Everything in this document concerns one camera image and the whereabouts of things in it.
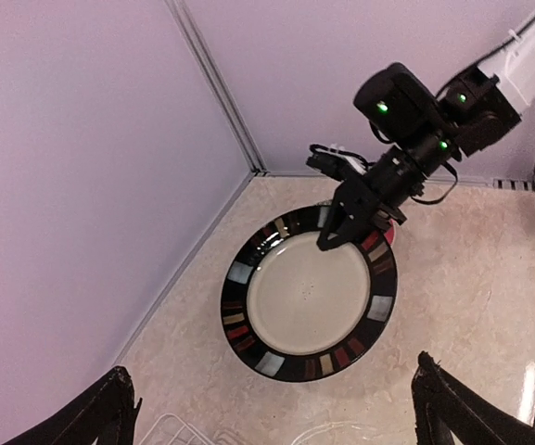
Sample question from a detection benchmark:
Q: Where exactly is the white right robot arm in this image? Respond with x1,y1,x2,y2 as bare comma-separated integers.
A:
306,13,535,251

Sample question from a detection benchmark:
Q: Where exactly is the right aluminium corner post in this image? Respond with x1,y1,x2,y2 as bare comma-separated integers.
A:
165,0,269,175

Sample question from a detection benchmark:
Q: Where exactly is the black rimmed striped plate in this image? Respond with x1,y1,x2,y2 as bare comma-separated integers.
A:
220,204,398,383

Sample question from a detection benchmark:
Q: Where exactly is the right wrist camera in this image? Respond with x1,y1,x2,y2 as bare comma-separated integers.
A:
306,144,372,182

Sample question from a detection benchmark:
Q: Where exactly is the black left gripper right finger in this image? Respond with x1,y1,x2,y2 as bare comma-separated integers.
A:
411,351,535,445

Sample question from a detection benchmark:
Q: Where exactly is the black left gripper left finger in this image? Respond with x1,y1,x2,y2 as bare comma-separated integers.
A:
7,366,142,445

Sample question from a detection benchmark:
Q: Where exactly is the white wire dish rack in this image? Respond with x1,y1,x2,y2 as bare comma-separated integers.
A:
136,412,249,445

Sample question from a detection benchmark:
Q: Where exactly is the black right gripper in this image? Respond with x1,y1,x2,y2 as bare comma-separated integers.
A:
316,161,426,250

